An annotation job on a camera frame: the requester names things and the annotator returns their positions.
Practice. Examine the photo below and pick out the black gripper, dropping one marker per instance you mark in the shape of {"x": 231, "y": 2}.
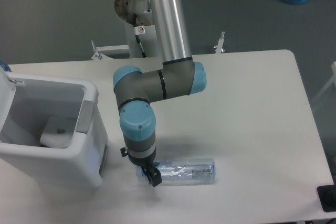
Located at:
{"x": 146, "y": 165}

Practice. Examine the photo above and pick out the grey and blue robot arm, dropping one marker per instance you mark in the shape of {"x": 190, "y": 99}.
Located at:
{"x": 172, "y": 73}

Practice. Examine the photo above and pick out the white paper wrapper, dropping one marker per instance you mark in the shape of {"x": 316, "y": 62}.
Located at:
{"x": 58, "y": 132}

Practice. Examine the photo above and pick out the white trash can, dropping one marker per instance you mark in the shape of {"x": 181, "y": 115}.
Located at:
{"x": 27, "y": 102}

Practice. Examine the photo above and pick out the black device at table edge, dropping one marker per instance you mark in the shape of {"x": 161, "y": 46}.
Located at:
{"x": 326, "y": 195}

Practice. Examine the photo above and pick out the clear plastic water bottle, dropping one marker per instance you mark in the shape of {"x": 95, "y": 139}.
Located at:
{"x": 187, "y": 172}

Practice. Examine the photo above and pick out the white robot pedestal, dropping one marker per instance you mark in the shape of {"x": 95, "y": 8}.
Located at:
{"x": 142, "y": 42}

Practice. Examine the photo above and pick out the white frame at right edge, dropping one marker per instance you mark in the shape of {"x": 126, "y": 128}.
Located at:
{"x": 328, "y": 84}

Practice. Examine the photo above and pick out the blue object at left edge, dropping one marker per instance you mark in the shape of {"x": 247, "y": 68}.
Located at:
{"x": 5, "y": 66}

